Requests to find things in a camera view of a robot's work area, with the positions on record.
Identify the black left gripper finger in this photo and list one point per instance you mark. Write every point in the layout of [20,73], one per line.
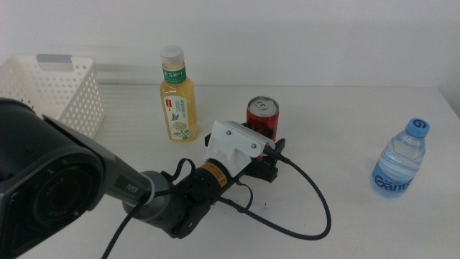
[209,139]
[281,144]

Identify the red soda can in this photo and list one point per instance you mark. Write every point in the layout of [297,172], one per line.
[257,117]

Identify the yellow tea bottle green label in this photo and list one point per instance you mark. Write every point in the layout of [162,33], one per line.
[179,108]

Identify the small water bottle blue cap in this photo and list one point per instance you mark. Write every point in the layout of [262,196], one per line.
[397,169]

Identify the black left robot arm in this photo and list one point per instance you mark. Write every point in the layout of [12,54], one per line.
[54,180]

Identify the white perforated plastic basket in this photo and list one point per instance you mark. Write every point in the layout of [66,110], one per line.
[79,93]

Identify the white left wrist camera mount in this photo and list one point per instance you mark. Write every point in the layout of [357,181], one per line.
[233,144]

